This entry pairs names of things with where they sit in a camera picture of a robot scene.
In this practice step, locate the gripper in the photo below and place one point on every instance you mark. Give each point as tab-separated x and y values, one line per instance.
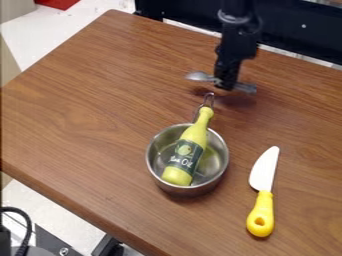
228	68

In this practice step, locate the silver spoon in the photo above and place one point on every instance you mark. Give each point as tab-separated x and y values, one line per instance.
199	76

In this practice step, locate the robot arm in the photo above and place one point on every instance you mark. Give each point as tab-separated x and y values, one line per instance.
238	20

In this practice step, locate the yellow toy bottle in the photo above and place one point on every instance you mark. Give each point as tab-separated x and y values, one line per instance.
189	150

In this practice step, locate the silver pot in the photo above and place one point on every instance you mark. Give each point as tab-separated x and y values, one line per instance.
213	166

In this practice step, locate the red box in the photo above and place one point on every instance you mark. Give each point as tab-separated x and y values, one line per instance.
55	3

